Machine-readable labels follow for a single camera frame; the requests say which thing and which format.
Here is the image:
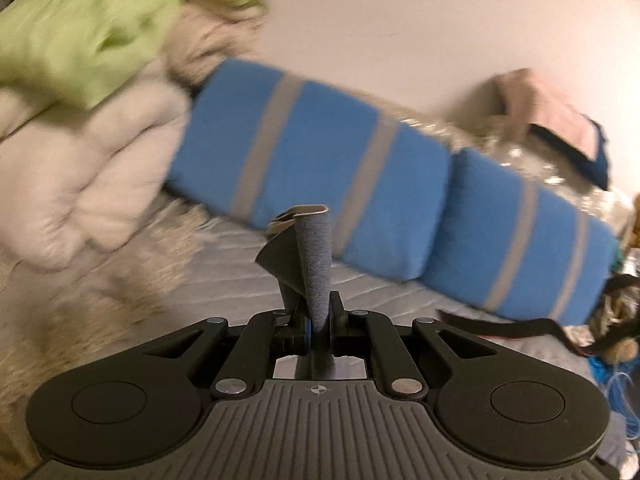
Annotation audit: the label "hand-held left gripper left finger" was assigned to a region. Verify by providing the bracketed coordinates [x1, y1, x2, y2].
[144, 305, 315, 401]

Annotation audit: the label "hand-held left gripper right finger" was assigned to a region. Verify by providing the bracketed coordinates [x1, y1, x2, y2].
[326, 291, 502, 402]

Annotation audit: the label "grey-blue fleece pants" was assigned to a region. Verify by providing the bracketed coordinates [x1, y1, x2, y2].
[255, 204, 334, 382]

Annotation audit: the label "grey quilted bedspread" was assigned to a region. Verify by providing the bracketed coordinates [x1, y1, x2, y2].
[160, 215, 617, 392]

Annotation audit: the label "black belt with red edge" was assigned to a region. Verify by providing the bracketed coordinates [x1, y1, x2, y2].
[436, 272, 640, 359]

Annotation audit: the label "blue grey-striped pillow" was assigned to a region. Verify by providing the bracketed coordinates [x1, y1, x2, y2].
[165, 57, 452, 282]
[422, 147, 622, 327]

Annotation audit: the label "cream knitted blanket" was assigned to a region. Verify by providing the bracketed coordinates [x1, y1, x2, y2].
[0, 0, 267, 272]

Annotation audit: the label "brown teddy bear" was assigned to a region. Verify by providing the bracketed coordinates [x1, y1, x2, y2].
[601, 194, 640, 367]

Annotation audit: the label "pink floral cloth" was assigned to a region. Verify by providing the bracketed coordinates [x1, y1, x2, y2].
[494, 67, 602, 162]

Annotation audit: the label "dark blue cushion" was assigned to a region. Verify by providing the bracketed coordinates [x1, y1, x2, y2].
[529, 117, 614, 192]

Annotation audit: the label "light green cloth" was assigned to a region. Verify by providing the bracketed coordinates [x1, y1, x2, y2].
[0, 0, 264, 112]

